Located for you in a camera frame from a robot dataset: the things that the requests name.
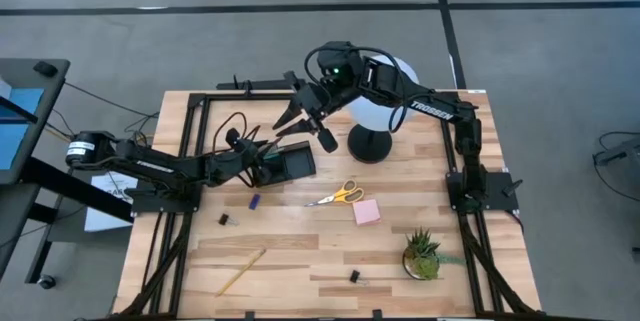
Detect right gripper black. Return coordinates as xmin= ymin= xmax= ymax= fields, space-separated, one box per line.
xmin=272 ymin=70 xmax=340 ymax=155

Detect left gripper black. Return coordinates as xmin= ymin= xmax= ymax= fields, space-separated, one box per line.
xmin=206 ymin=128 xmax=285 ymax=188

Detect yellow handled scissors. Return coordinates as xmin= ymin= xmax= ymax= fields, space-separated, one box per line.
xmin=303 ymin=179 xmax=366 ymax=208

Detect pink sticky note pad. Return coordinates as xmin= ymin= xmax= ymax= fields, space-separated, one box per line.
xmin=351 ymin=198 xmax=383 ymax=227

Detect yellow pencil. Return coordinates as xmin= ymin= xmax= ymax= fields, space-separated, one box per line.
xmin=215 ymin=247 xmax=268 ymax=298

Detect black mesh desk organizer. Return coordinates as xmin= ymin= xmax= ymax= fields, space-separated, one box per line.
xmin=249 ymin=139 xmax=317 ymax=186

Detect long black bar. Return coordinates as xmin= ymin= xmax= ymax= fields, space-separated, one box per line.
xmin=216 ymin=77 xmax=310 ymax=92

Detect black clamp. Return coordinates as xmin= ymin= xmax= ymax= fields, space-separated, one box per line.
xmin=230 ymin=74 xmax=254 ymax=98

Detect white globe table lamp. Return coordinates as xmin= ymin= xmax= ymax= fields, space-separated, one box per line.
xmin=344 ymin=54 xmax=422 ymax=165

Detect white paper sheet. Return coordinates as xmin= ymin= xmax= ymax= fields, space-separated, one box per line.
xmin=83 ymin=170 xmax=140 ymax=234

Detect succulent plant in dark bowl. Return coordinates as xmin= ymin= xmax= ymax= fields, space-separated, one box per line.
xmin=401 ymin=227 xmax=467 ymax=282

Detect grey desk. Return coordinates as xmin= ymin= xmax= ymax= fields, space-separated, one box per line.
xmin=0 ymin=58 xmax=72 ymax=282

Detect black computer mouse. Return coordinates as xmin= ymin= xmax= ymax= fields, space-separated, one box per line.
xmin=32 ymin=60 xmax=59 ymax=79

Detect blue screen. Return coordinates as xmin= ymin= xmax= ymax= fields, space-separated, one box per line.
xmin=0 ymin=85 xmax=46 ymax=172

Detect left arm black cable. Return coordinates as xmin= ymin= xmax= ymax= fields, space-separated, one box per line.
xmin=211 ymin=110 xmax=250 ymax=156

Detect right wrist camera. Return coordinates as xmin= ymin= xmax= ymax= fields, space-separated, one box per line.
xmin=317 ymin=40 xmax=362 ymax=88

